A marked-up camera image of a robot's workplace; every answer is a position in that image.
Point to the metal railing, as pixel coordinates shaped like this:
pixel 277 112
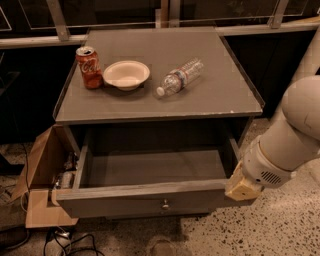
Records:
pixel 33 23

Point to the white paper bowl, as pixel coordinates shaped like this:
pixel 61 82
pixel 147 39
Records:
pixel 126 75

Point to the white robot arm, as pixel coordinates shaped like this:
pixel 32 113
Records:
pixel 293 138

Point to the red cola can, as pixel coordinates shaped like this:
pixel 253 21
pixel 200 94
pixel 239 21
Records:
pixel 88 62

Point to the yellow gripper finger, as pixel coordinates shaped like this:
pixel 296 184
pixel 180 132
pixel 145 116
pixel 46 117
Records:
pixel 240 188

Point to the grey drawer cabinet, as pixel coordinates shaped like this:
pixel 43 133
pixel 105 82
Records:
pixel 219 105

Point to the grey top drawer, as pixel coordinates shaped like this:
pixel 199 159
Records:
pixel 119 184

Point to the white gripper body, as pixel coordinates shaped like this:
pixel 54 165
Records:
pixel 260 170

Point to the clear plastic water bottle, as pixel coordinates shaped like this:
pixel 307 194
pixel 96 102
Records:
pixel 180 77

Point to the brown cardboard box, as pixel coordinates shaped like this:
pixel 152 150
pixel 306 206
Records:
pixel 44 163

